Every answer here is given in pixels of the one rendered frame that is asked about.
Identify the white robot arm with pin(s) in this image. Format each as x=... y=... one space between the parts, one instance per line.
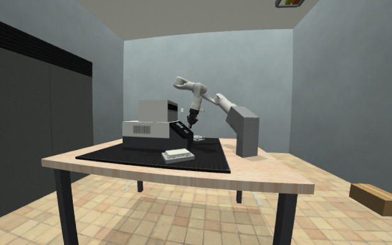
x=200 y=91

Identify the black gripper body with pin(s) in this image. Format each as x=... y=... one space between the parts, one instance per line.
x=193 y=112

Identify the white thermal cycler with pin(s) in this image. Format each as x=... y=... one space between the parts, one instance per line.
x=157 y=127

